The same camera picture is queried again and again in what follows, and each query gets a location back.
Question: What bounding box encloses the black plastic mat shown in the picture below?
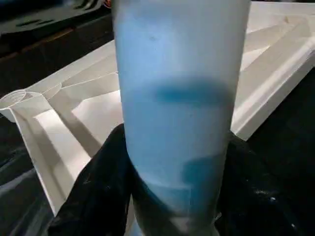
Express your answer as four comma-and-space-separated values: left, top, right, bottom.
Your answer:
0, 12, 315, 236

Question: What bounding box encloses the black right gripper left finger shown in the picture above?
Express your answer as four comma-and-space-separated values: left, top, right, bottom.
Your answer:
48, 122, 138, 236

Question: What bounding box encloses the white plastic table leg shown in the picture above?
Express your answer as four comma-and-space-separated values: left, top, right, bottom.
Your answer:
112, 0, 252, 236

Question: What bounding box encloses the dark grey slotted panel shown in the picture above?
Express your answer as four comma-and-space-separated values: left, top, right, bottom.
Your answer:
0, 0, 114, 34

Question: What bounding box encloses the white plastic table top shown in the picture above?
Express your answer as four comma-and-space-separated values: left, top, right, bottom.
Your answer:
0, 0, 315, 217

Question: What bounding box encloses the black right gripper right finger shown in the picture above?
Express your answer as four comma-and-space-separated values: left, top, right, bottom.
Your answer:
216, 130, 315, 236

